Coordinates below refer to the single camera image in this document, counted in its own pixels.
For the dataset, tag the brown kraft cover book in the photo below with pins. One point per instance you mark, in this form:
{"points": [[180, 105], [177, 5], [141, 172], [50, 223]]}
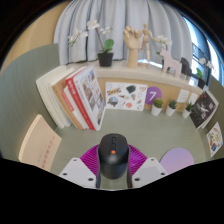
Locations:
{"points": [[63, 106]]}

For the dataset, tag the white orchid in black pot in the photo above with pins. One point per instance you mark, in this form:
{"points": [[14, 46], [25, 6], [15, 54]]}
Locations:
{"points": [[201, 81], [105, 59]]}

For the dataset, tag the white book behind black book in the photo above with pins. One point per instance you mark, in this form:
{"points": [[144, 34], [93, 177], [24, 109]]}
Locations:
{"points": [[215, 115]]}

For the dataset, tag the wooden hand model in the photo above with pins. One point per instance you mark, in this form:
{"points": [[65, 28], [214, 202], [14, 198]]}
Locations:
{"points": [[132, 43]]}

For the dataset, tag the white sticker sheet card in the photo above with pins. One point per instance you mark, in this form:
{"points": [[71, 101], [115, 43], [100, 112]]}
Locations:
{"points": [[126, 96]]}

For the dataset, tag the grey curtain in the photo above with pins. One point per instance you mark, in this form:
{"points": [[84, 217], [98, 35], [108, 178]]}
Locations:
{"points": [[116, 20]]}

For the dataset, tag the white wall socket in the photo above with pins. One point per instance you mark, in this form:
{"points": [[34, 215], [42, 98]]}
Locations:
{"points": [[182, 96], [193, 98]]}

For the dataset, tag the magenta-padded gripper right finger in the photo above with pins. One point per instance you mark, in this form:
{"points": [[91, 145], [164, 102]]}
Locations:
{"points": [[148, 171]]}

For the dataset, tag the colourful food sticker sheet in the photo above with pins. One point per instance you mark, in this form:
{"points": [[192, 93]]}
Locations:
{"points": [[215, 139]]}

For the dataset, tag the small succulent in white pot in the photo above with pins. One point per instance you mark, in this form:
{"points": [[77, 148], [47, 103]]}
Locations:
{"points": [[171, 110], [187, 112], [156, 109]]}

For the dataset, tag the black wooden horse figure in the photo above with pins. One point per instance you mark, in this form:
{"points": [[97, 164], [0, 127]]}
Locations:
{"points": [[185, 66]]}

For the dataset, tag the purple mouse pad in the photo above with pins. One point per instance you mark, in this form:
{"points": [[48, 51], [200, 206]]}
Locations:
{"points": [[176, 160]]}

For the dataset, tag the black cover book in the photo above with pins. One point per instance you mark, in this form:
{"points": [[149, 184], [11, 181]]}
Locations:
{"points": [[202, 110]]}

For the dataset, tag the red spine book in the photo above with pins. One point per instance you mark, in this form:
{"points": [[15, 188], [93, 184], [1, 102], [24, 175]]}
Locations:
{"points": [[75, 96]]}

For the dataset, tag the wooden desk shelf ledge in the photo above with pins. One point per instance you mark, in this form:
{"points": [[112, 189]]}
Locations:
{"points": [[133, 74]]}

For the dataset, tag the wooden artist mannequin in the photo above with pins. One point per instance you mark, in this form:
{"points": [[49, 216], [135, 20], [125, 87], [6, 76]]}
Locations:
{"points": [[145, 38]]}

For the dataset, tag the beige booklet with red text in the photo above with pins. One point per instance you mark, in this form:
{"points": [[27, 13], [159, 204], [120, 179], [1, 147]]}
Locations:
{"points": [[40, 143]]}

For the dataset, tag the pink wooden horse figure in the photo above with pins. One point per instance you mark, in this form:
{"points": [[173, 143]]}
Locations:
{"points": [[170, 63]]}

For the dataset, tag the white orchid behind horse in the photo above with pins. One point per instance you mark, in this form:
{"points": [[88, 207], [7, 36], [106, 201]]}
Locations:
{"points": [[165, 41]]}

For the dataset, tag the purple round number sticker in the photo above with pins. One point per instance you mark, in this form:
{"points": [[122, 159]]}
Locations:
{"points": [[153, 96]]}

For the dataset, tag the black computer mouse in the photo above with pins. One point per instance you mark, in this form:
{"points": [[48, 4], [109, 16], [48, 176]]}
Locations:
{"points": [[113, 160]]}

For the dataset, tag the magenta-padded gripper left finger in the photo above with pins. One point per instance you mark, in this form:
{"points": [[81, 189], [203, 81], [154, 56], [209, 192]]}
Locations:
{"points": [[76, 171]]}

